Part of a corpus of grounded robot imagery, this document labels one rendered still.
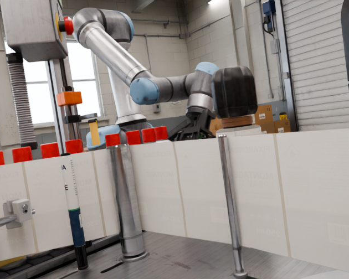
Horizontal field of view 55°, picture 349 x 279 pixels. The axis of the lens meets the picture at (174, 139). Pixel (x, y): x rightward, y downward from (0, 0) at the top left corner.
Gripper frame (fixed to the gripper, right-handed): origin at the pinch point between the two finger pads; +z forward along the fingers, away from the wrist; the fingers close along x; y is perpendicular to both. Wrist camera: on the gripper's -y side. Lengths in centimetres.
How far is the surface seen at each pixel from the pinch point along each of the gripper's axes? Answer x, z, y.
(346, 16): -43, 0, 57
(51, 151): -37.3, 5.8, 2.3
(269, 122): 320, -178, -174
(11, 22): -52, -16, -3
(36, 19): -48, -18, 0
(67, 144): -34.1, 2.9, 1.2
